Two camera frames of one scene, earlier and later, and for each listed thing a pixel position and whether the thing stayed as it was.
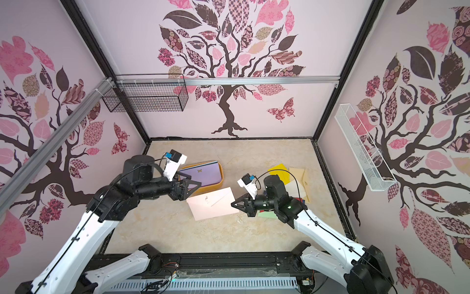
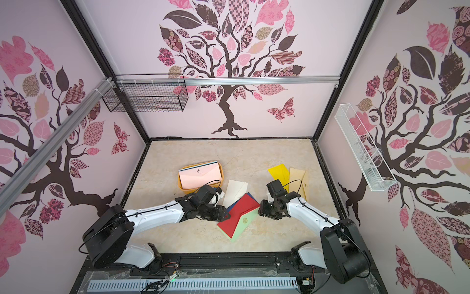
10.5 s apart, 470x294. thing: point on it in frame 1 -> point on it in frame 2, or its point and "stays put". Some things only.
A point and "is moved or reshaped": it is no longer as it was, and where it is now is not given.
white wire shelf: [376, 174] stays put
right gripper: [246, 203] -> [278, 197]
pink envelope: [215, 204] is moved or reshaped
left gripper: [182, 193] -> [218, 214]
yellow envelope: [282, 171] stays put
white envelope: [295, 190] -> [235, 189]
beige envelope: [297, 174] stays put
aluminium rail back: [227, 80] stays put
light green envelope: [270, 214] is moved or reshaped
